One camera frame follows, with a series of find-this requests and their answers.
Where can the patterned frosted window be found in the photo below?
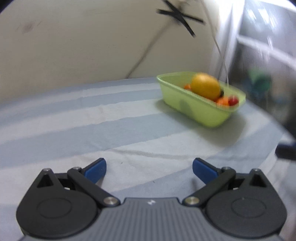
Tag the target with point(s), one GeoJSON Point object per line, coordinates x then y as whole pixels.
{"type": "Point", "coordinates": [266, 34]}

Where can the red plum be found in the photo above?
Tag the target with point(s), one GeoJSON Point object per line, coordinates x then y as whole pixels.
{"type": "Point", "coordinates": [233, 100]}

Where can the large yellow pomelo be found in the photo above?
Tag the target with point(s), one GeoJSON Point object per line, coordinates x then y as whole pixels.
{"type": "Point", "coordinates": [205, 85]}

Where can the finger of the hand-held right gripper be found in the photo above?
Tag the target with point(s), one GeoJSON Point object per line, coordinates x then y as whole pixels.
{"type": "Point", "coordinates": [286, 151]}

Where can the black tape cross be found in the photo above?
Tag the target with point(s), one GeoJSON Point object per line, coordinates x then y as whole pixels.
{"type": "Point", "coordinates": [180, 16]}

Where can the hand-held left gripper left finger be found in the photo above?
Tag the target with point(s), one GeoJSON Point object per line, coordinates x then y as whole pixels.
{"type": "Point", "coordinates": [96, 170]}

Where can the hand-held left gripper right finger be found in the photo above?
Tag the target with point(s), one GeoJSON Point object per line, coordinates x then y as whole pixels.
{"type": "Point", "coordinates": [203, 170]}

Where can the small orange tangerine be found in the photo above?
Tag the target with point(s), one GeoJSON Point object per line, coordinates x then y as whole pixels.
{"type": "Point", "coordinates": [222, 101]}
{"type": "Point", "coordinates": [187, 87]}

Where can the green plastic cup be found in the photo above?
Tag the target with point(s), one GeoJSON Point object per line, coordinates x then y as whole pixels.
{"type": "Point", "coordinates": [260, 81]}

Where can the light green plastic basket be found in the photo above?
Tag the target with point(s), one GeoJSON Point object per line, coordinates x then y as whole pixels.
{"type": "Point", "coordinates": [196, 109]}

